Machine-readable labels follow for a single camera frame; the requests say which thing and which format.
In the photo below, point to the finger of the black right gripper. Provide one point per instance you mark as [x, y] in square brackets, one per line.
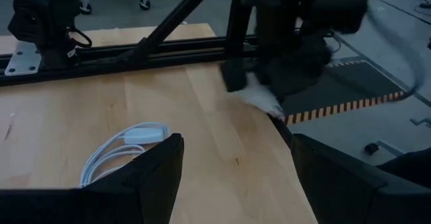
[286, 89]
[234, 76]

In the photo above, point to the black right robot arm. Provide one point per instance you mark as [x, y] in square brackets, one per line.
[40, 15]

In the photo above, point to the black chair castor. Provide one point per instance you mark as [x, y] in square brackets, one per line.
[85, 7]
[371, 148]
[145, 2]

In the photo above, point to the white light bulb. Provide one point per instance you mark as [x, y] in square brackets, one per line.
[259, 96]

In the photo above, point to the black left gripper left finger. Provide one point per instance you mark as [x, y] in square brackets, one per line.
[101, 204]

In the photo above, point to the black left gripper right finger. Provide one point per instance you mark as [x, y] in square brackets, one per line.
[353, 197]

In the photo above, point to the grey metal mounting plate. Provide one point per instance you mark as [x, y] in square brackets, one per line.
[22, 61]

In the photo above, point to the black hazard-striped floor mat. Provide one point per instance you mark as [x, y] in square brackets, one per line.
[336, 86]

